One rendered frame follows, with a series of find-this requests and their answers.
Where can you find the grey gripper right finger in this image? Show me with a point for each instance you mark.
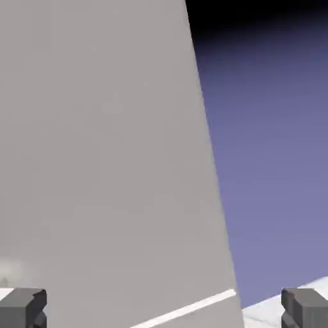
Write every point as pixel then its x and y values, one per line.
pixel 305 307

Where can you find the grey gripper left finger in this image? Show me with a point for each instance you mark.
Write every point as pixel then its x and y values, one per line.
pixel 20 307

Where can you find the grey painted cabinet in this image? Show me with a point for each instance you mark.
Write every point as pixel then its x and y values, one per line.
pixel 115 153

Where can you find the grey cabinet door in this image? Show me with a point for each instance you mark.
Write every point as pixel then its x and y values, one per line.
pixel 110 143

